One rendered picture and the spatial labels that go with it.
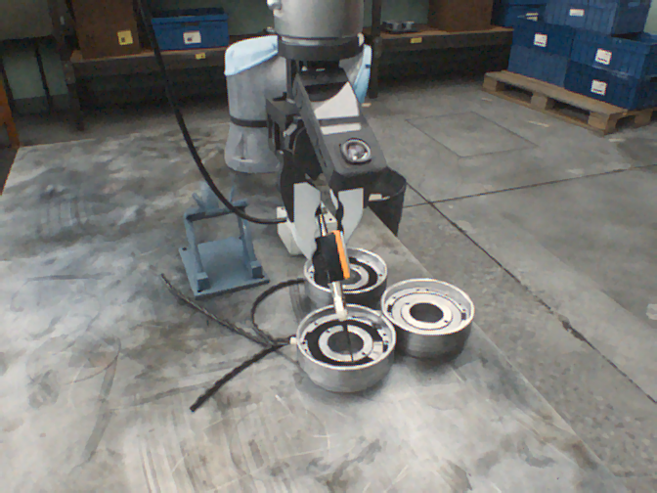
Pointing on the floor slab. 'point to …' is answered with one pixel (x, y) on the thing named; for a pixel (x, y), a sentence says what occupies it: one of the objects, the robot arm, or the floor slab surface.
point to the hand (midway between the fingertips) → (328, 247)
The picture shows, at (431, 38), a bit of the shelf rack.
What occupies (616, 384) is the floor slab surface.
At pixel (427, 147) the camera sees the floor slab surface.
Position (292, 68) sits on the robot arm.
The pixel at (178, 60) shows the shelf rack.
